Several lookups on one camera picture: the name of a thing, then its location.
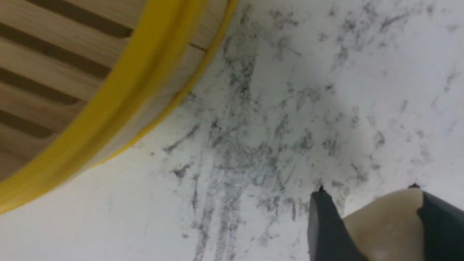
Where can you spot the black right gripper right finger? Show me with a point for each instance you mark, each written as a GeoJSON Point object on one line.
{"type": "Point", "coordinates": [436, 229]}

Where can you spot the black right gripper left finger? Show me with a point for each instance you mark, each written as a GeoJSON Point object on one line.
{"type": "Point", "coordinates": [328, 238]}

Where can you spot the white dumpling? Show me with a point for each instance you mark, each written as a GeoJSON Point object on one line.
{"type": "Point", "coordinates": [389, 228]}

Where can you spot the yellow-rimmed bamboo steamer tray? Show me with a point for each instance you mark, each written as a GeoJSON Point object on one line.
{"type": "Point", "coordinates": [83, 80]}

